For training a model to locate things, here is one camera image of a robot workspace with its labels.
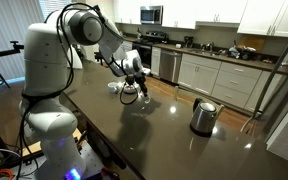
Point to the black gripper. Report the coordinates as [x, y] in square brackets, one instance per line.
[140, 80]

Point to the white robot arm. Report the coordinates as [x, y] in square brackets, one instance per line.
[46, 54]

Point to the white bowl with spoon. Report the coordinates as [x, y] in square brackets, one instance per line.
[131, 89]

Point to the black and steel stove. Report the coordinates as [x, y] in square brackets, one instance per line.
[150, 55]

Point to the stainless steel dishwasher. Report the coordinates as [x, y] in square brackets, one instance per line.
[170, 62]

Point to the black coffee maker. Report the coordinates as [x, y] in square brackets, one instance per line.
[188, 41]

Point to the stainless steel microwave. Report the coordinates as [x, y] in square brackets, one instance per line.
[151, 14]

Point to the stainless steel electric kettle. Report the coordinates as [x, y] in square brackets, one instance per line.
[204, 117]

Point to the kitchen sink faucet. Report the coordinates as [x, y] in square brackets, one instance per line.
[207, 47]

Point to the black camera on tripod arm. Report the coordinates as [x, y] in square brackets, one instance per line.
[16, 49]

